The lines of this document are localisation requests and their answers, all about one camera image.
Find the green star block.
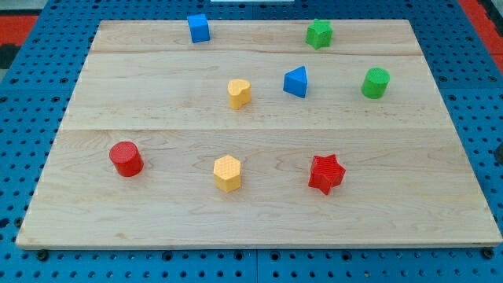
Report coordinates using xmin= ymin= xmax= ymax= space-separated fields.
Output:
xmin=305 ymin=19 xmax=333 ymax=50

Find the red cylinder block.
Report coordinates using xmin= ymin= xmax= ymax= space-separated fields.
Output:
xmin=109 ymin=141 xmax=144 ymax=177

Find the green cylinder block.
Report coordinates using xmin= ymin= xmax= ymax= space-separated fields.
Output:
xmin=361 ymin=68 xmax=391 ymax=99

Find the blue triangle block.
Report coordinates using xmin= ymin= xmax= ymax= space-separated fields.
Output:
xmin=283 ymin=66 xmax=308 ymax=98

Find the red star block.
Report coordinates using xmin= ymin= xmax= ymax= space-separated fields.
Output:
xmin=308 ymin=154 xmax=346 ymax=195

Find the blue cube block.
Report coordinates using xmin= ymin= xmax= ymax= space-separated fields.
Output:
xmin=187 ymin=14 xmax=211 ymax=43

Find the wooden board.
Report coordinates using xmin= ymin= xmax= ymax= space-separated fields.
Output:
xmin=17 ymin=20 xmax=502 ymax=250

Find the yellow heart block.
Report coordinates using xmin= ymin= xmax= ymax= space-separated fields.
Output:
xmin=227 ymin=79 xmax=252 ymax=110

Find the yellow hexagon block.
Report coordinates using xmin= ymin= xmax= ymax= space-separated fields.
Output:
xmin=213 ymin=155 xmax=241 ymax=193

